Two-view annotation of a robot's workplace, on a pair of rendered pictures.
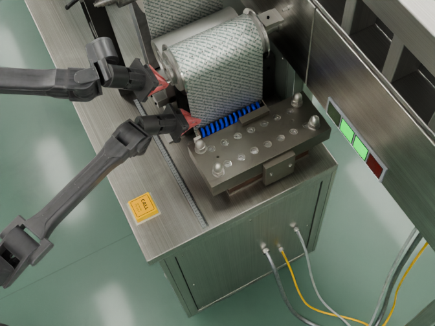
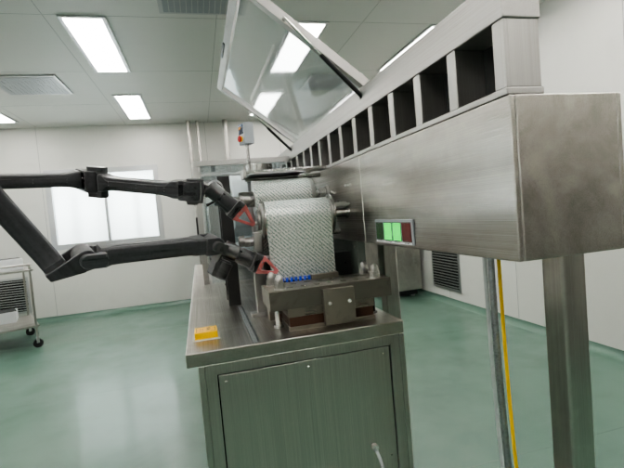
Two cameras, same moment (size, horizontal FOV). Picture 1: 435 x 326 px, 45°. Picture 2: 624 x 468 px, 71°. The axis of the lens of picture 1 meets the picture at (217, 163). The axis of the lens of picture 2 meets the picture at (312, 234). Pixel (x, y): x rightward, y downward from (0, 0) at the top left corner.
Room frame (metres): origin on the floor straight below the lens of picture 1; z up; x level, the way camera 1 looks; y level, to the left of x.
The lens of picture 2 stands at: (-0.61, -0.25, 1.26)
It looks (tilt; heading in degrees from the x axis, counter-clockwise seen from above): 3 degrees down; 6
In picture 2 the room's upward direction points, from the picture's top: 5 degrees counter-clockwise
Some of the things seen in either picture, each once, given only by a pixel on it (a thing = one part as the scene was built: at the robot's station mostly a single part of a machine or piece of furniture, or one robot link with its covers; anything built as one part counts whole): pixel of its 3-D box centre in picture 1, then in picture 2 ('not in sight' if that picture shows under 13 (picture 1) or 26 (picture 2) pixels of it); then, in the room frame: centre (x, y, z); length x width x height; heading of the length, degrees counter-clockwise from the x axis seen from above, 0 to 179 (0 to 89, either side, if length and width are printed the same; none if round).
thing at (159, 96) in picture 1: (166, 108); (254, 274); (0.94, 0.13, 1.05); 0.06 x 0.05 x 0.31; 110
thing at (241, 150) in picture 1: (259, 141); (325, 290); (0.81, -0.13, 1.00); 0.40 x 0.16 x 0.06; 110
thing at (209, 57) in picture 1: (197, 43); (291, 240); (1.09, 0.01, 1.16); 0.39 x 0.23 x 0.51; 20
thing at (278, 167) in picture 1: (279, 169); (339, 305); (0.73, -0.18, 0.96); 0.10 x 0.03 x 0.11; 110
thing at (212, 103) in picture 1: (226, 98); (302, 256); (0.91, -0.05, 1.11); 0.23 x 0.01 x 0.18; 110
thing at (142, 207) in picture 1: (143, 207); (205, 332); (0.69, 0.24, 0.91); 0.07 x 0.07 x 0.02; 20
